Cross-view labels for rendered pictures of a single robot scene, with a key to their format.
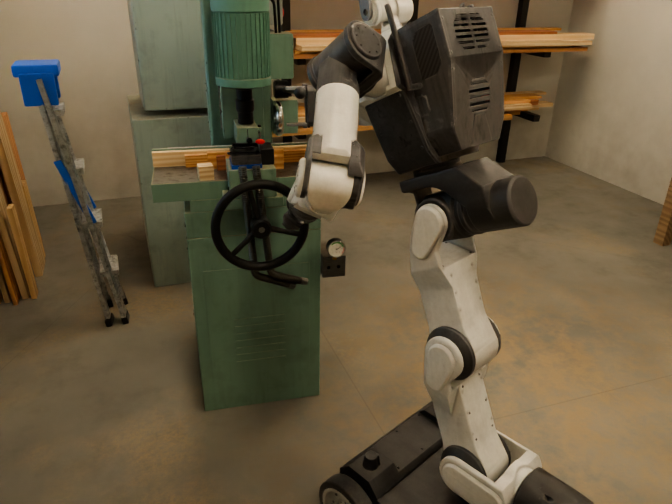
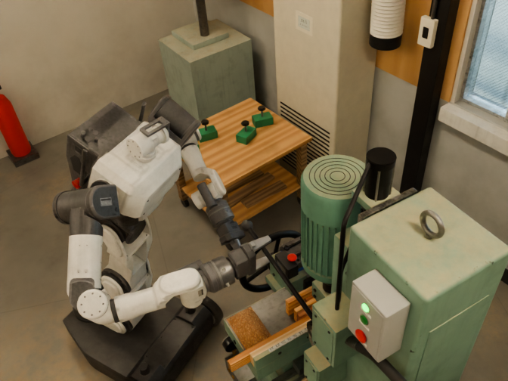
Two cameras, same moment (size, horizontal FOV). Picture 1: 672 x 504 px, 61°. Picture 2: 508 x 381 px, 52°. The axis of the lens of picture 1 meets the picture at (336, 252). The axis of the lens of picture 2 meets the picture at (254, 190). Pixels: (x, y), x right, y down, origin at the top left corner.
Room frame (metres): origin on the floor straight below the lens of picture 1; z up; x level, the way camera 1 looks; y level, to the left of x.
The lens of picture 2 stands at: (2.73, -0.09, 2.29)
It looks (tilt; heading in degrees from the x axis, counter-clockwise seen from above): 42 degrees down; 167
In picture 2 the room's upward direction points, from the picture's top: 5 degrees counter-clockwise
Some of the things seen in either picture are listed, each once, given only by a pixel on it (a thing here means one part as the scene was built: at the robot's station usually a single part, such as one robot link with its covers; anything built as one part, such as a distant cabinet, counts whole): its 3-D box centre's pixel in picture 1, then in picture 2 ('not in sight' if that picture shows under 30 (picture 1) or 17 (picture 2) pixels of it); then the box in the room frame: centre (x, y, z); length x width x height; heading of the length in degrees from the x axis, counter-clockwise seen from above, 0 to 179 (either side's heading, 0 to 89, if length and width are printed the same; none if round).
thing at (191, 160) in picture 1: (269, 156); (310, 320); (1.88, 0.23, 0.92); 0.56 x 0.02 x 0.04; 104
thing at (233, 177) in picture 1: (251, 177); (297, 268); (1.68, 0.27, 0.91); 0.15 x 0.14 x 0.09; 104
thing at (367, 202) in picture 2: not in sight; (379, 187); (2.00, 0.34, 1.53); 0.08 x 0.08 x 0.17; 14
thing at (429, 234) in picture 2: not in sight; (432, 224); (2.15, 0.38, 1.55); 0.06 x 0.02 x 0.07; 14
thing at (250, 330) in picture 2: not in sight; (249, 325); (1.84, 0.05, 0.92); 0.14 x 0.09 x 0.04; 14
